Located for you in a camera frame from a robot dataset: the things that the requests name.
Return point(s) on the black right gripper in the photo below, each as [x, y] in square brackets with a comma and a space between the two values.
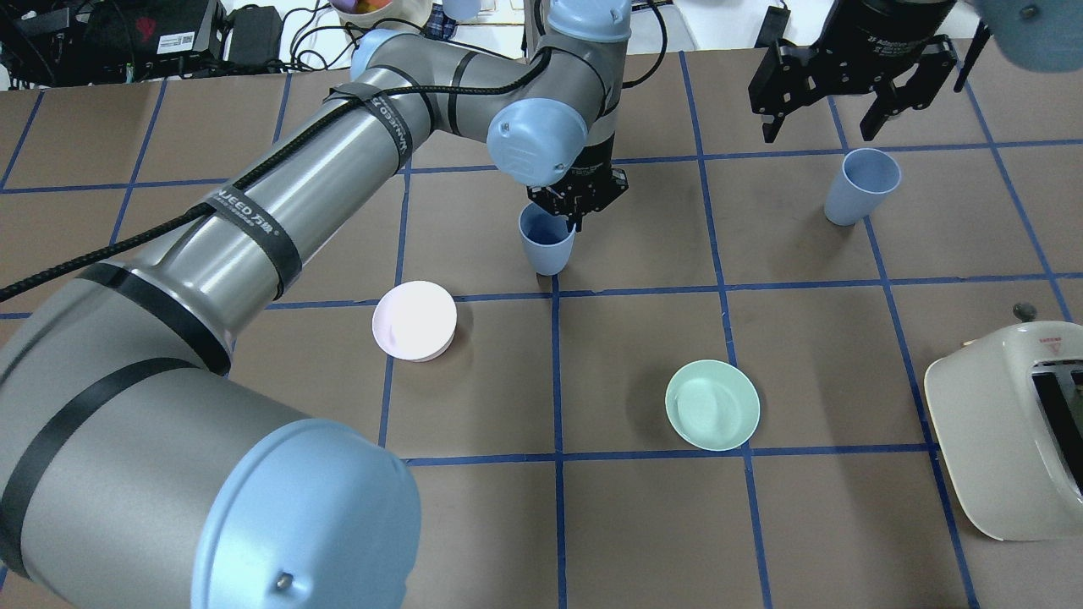
[880, 30]

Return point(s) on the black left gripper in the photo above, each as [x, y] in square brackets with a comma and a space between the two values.
[602, 159]

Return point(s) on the blue cup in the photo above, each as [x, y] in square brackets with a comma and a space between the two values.
[548, 239]
[865, 179]

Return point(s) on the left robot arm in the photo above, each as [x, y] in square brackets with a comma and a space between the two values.
[136, 474]

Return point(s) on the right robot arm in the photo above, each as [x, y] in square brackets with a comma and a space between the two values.
[1040, 36]

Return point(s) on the pink bowl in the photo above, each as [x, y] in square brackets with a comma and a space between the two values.
[415, 321]

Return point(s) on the mint green bowl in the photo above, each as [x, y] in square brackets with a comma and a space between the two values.
[712, 405]

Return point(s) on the bowl of foam blocks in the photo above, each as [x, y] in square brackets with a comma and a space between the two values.
[367, 14]

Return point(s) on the cream toaster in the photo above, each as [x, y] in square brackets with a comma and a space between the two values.
[1006, 410]

